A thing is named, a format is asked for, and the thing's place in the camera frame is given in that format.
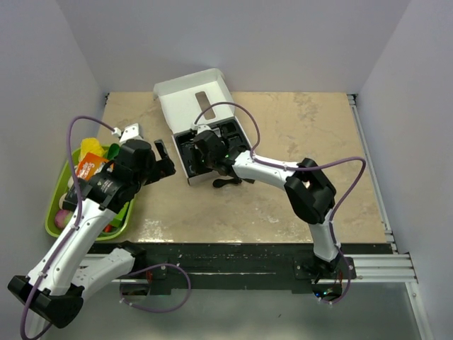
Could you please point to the black product box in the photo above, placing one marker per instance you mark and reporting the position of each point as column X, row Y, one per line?
column 70, row 200

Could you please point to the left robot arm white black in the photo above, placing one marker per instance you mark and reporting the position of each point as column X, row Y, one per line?
column 57, row 287

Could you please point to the green plush toy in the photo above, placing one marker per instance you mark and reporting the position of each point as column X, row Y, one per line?
column 112, row 152

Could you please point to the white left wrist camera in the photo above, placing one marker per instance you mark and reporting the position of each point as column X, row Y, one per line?
column 131, row 132

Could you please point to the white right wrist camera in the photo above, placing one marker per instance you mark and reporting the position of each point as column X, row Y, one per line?
column 198, row 128

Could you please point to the green plastic tray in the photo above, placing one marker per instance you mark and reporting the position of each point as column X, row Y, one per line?
column 114, row 229

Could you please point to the pink ball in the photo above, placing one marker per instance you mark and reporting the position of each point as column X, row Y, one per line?
column 62, row 218

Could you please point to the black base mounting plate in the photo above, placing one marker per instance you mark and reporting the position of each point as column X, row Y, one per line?
column 164, row 267

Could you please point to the white cardboard box lid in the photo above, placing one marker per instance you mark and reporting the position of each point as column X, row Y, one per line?
column 182, row 100

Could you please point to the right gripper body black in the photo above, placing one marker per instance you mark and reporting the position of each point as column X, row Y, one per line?
column 208, row 161

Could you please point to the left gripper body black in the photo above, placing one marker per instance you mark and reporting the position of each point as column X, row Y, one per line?
column 146, row 175

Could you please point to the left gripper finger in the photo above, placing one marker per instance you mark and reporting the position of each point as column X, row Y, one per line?
column 163, row 168
column 161, row 149

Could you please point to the yellow plush toy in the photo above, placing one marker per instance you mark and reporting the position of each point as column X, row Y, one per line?
column 90, row 145

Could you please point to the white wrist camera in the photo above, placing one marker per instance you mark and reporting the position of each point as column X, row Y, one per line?
column 131, row 132
column 198, row 128

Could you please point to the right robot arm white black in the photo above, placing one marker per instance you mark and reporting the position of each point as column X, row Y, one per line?
column 310, row 194

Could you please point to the orange razor package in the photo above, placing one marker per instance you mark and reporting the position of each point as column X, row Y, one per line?
column 90, row 165

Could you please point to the black plastic insert tray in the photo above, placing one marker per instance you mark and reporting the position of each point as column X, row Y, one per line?
column 230, row 133

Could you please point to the aluminium frame rail right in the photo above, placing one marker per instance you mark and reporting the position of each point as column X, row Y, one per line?
column 396, row 270

